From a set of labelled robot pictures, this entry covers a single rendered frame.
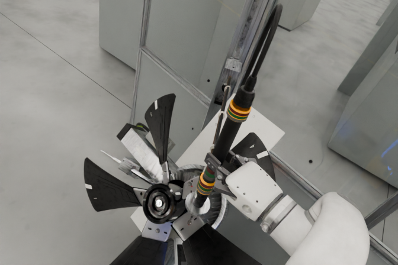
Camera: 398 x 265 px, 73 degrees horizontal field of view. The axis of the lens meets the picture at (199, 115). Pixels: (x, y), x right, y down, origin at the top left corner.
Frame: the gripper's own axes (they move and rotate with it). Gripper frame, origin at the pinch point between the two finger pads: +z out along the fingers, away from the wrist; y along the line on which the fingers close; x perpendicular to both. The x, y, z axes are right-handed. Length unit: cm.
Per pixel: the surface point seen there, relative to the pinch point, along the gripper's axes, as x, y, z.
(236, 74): -10, 48, 32
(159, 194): -26.8, -4.2, 11.4
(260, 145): -8.6, 22.5, 0.0
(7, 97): -151, -1, 231
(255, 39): -2, 70, 41
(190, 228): -32.0, -0.7, -1.1
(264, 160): -8.5, 18.4, -4.5
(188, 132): -84, 70, 63
